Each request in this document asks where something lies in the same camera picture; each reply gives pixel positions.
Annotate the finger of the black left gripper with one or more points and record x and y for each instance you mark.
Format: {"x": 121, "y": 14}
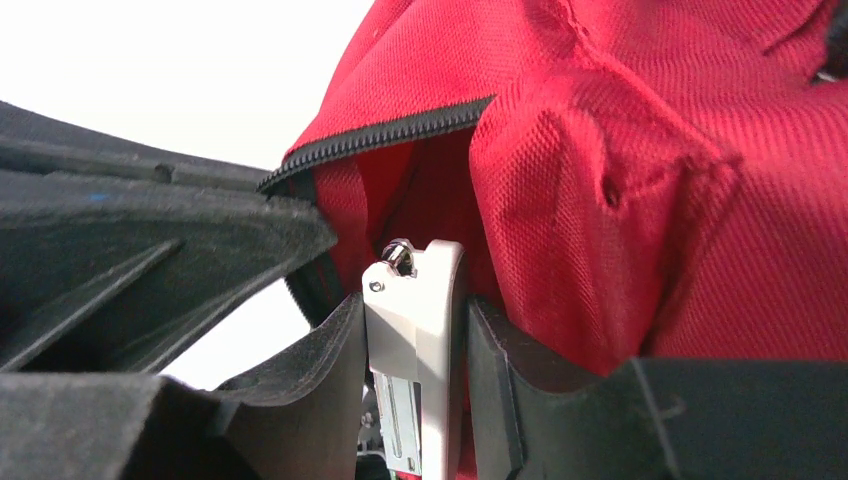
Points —
{"x": 116, "y": 256}

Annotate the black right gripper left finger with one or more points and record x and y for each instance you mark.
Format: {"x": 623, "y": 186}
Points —
{"x": 295, "y": 416}

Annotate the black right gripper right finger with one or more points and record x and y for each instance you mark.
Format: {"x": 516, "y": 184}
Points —
{"x": 536, "y": 415}

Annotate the red student backpack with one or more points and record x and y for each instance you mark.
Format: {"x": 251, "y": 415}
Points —
{"x": 630, "y": 179}

